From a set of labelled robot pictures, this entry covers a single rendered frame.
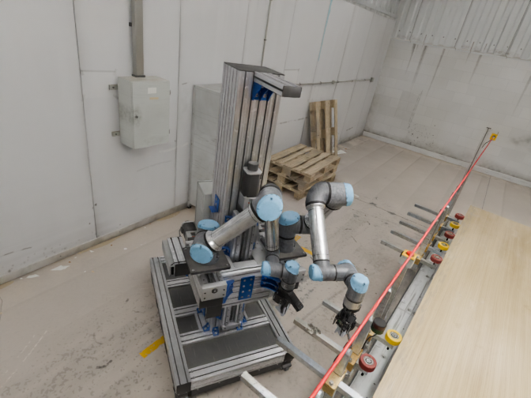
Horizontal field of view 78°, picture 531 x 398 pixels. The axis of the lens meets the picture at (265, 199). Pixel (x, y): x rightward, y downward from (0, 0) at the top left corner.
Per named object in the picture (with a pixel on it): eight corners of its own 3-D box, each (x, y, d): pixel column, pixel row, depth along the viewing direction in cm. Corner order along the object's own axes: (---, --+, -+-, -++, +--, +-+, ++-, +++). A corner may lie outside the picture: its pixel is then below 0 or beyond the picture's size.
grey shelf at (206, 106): (186, 207, 429) (193, 84, 358) (231, 189, 497) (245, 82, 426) (211, 221, 409) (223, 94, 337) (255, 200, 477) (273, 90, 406)
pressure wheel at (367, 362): (351, 374, 162) (358, 359, 156) (357, 364, 168) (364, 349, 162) (366, 385, 158) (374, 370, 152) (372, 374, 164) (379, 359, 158)
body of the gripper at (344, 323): (331, 324, 150) (338, 306, 144) (340, 314, 156) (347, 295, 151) (346, 335, 146) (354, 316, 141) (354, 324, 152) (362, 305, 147)
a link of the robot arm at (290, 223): (274, 227, 206) (278, 208, 200) (295, 227, 209) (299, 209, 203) (278, 238, 196) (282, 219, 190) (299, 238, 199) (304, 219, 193)
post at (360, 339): (339, 380, 176) (365, 316, 154) (342, 375, 179) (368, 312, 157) (344, 384, 174) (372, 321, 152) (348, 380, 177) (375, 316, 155)
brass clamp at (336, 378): (320, 388, 140) (322, 381, 137) (334, 367, 150) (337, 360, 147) (333, 398, 137) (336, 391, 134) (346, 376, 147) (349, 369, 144)
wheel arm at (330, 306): (321, 306, 197) (322, 300, 195) (324, 302, 200) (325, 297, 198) (391, 351, 176) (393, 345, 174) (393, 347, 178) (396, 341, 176)
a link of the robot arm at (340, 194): (293, 219, 209) (327, 176, 161) (315, 219, 212) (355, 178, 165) (295, 237, 204) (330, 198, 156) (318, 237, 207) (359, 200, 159)
